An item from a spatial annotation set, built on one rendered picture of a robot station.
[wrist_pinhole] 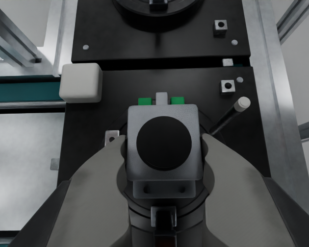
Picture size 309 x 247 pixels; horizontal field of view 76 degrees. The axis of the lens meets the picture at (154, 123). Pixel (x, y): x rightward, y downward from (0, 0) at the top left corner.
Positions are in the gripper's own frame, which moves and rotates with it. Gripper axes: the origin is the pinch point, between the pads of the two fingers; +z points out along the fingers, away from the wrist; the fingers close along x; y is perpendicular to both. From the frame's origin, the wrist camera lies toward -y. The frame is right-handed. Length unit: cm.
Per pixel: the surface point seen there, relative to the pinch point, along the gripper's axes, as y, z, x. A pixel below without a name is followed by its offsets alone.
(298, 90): 5.6, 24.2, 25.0
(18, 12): -9.4, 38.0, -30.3
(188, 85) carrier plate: 0.7, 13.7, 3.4
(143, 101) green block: -0.5, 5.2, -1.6
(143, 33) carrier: -5.1, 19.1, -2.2
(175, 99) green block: -0.6, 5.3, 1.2
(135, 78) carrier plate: -0.2, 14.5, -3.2
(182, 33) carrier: -5.0, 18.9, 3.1
